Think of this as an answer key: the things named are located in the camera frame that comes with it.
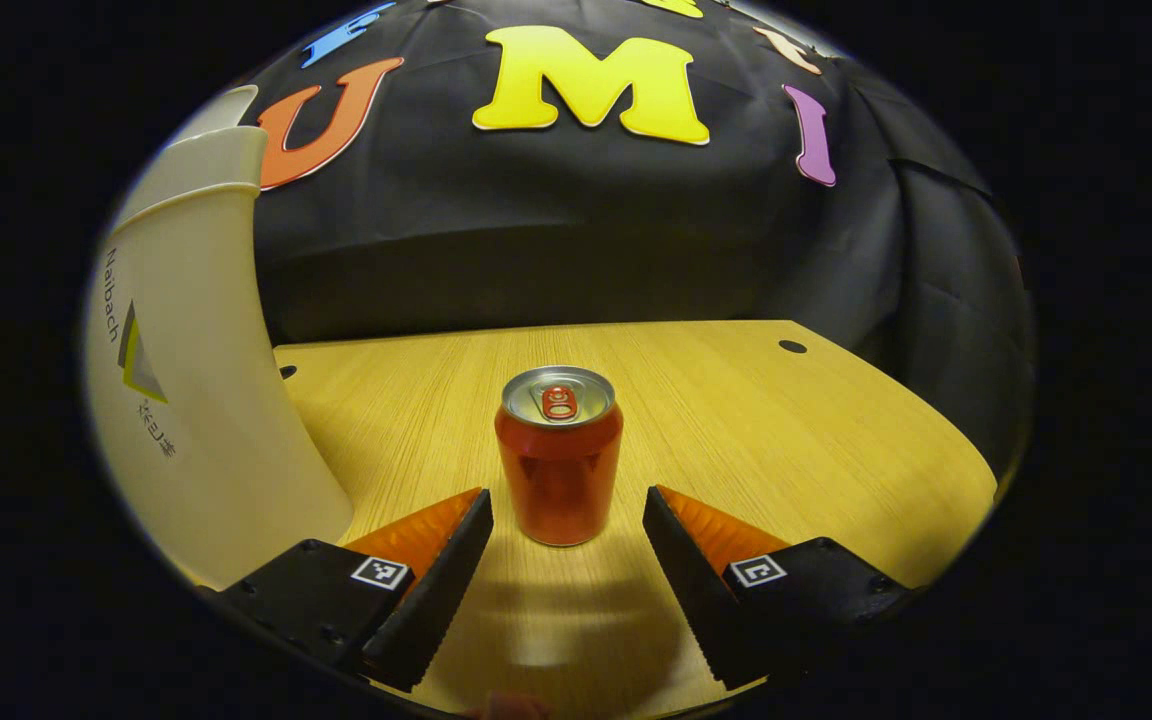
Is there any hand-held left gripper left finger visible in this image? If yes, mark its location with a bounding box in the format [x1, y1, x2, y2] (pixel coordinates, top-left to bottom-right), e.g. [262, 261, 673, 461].
[201, 487, 495, 694]

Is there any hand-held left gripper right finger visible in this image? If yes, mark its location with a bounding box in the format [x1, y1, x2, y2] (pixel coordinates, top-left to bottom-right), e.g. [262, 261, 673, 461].
[642, 485, 917, 693]

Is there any orange pop can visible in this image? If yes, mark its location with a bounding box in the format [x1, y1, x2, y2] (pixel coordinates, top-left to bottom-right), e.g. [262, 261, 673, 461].
[494, 365, 625, 548]

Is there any white desktop garbage bin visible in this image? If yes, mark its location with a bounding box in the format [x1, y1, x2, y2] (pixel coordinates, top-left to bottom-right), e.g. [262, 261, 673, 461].
[84, 85, 355, 591]

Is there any wooden desktop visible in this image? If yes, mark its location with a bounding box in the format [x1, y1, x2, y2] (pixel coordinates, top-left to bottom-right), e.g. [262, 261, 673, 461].
[191, 320, 999, 720]

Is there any black backdrop cloth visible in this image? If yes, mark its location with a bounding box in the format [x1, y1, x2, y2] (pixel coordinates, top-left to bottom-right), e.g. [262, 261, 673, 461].
[236, 0, 1037, 471]

